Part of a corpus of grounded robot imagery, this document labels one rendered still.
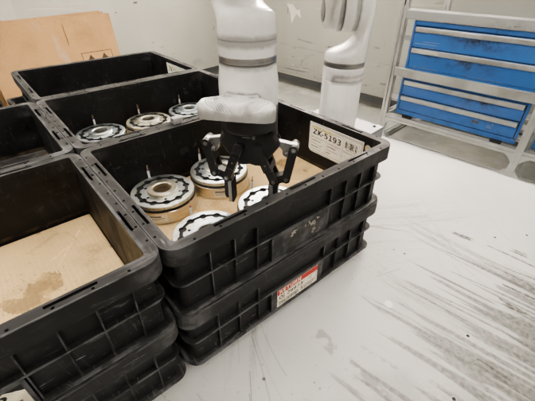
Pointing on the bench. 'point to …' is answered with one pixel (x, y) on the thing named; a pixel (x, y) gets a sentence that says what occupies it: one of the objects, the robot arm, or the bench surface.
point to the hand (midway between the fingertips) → (251, 192)
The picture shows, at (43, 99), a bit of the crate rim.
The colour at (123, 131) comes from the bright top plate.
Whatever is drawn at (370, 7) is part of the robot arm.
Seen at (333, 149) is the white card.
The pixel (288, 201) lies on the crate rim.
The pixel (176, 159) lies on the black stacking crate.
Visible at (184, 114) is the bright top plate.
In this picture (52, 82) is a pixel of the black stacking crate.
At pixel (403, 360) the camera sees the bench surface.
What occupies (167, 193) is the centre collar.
